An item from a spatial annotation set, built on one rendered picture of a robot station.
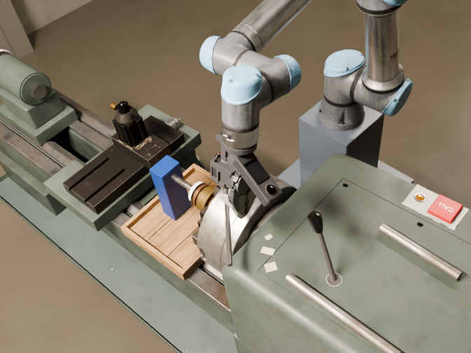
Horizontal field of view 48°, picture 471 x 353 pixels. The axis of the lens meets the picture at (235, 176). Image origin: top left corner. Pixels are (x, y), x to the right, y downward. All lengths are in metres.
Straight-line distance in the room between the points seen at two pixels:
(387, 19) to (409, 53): 2.59
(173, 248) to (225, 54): 0.82
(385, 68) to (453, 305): 0.64
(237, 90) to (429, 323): 0.62
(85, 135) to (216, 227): 1.01
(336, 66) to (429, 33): 2.59
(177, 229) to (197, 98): 1.96
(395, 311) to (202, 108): 2.59
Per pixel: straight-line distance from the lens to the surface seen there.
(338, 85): 1.64
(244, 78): 0.98
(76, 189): 1.92
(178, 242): 1.77
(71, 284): 2.91
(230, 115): 1.01
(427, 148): 3.28
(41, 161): 2.24
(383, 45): 1.44
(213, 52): 1.15
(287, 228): 1.30
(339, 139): 1.71
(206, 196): 1.56
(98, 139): 2.23
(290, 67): 1.09
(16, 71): 2.24
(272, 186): 1.08
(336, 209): 1.33
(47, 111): 2.29
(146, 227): 1.84
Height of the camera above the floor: 2.31
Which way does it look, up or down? 48 degrees down
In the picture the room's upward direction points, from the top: 9 degrees counter-clockwise
